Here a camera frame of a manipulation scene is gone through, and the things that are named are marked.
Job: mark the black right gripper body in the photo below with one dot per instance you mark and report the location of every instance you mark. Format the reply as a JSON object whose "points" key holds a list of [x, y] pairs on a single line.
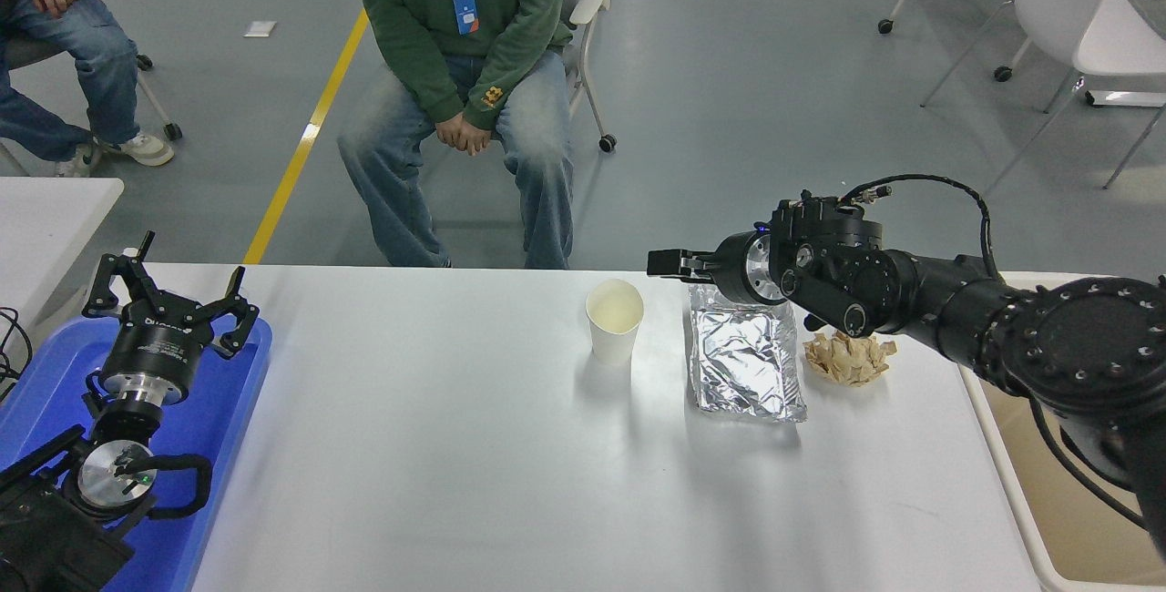
{"points": [[727, 269]]}

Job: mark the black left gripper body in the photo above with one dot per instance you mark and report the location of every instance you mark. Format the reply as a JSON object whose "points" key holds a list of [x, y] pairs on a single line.
{"points": [[155, 351]]}

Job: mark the white paper cup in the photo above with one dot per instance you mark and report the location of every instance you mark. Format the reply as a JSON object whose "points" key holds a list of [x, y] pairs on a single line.
{"points": [[612, 346]]}

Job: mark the silver foil tray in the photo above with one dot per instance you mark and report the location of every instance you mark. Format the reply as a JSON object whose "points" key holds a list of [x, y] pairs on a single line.
{"points": [[742, 364]]}

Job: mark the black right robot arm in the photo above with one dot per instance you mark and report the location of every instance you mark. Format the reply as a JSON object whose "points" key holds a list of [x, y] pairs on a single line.
{"points": [[1075, 346]]}

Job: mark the person's left hand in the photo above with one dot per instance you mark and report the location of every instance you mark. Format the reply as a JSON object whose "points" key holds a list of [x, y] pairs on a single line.
{"points": [[482, 140]]}

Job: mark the person's right hand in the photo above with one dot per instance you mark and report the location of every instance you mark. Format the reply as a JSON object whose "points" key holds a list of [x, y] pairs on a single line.
{"points": [[453, 133]]}

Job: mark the blue plastic tray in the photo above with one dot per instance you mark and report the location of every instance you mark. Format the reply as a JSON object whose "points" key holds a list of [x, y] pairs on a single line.
{"points": [[228, 410]]}

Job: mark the white side table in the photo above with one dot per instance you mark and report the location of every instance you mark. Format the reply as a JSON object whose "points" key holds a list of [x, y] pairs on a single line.
{"points": [[46, 228]]}

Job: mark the crumpled tan paper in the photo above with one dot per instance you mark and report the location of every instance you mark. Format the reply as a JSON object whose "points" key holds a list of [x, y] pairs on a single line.
{"points": [[847, 364]]}

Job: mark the seated person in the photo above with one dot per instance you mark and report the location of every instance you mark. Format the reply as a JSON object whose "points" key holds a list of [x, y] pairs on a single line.
{"points": [[82, 55], [419, 27]]}

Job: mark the white chair with casters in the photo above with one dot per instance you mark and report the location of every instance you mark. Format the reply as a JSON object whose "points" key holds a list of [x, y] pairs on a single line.
{"points": [[590, 0]]}

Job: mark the white metal floor foot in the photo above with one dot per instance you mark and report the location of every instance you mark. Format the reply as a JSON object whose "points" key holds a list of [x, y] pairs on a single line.
{"points": [[1130, 99]]}

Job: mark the large pale plastic bin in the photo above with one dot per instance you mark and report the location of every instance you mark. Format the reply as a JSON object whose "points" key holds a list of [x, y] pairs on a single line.
{"points": [[1075, 537]]}

